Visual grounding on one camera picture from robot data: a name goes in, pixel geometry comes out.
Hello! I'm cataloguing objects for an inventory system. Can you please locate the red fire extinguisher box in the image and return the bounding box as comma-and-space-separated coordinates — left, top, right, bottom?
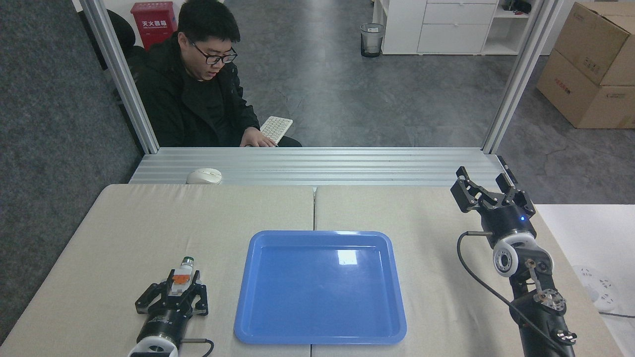
130, 1, 178, 51

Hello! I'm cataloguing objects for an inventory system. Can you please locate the black rail end bracket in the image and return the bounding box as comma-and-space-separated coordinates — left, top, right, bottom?
497, 155, 519, 184

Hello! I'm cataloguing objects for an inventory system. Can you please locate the silver aluminium post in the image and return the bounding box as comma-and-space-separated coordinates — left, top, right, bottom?
481, 0, 566, 155
79, 0, 159, 155

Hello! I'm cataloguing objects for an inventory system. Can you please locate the large cardboard box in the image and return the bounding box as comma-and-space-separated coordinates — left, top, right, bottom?
536, 49, 635, 130

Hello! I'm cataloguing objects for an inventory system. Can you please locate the white drawer cabinet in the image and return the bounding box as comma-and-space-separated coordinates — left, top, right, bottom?
372, 0, 535, 56

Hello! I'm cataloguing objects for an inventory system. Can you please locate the blue plastic tray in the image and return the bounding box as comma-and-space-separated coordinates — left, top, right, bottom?
234, 230, 407, 345

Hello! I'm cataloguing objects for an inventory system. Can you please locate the grey mesh trash bin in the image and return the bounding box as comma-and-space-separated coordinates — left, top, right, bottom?
360, 23, 386, 58

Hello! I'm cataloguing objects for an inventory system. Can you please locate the black office chair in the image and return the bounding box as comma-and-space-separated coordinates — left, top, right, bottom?
106, 8, 145, 67

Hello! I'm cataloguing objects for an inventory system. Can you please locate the person's left hand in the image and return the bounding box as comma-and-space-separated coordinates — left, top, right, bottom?
240, 127, 278, 148

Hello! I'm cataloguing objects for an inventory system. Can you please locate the white side table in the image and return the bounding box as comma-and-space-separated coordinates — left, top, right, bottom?
535, 203, 635, 357

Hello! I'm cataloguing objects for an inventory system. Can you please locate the white power strip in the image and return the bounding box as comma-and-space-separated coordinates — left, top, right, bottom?
571, 265, 621, 313

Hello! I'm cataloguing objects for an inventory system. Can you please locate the white keyboard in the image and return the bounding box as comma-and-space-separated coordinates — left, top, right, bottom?
259, 116, 294, 146

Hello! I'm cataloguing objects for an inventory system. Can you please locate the white orange switch part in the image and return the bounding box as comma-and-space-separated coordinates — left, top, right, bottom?
171, 256, 196, 298

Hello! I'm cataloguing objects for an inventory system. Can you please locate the small cardboard box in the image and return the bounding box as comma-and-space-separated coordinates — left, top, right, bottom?
553, 1, 635, 87

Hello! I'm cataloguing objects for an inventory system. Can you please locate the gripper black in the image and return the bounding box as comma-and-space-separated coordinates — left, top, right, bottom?
450, 166, 538, 246
134, 270, 209, 344

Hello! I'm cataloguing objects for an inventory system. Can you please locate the white computer mouse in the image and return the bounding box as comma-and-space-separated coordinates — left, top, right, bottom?
186, 168, 223, 185

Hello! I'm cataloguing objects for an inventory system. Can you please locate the ribbed aluminium table rail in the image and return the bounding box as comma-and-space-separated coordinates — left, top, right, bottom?
128, 147, 508, 187

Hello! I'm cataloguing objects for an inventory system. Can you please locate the person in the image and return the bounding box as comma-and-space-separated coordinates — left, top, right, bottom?
134, 0, 302, 148

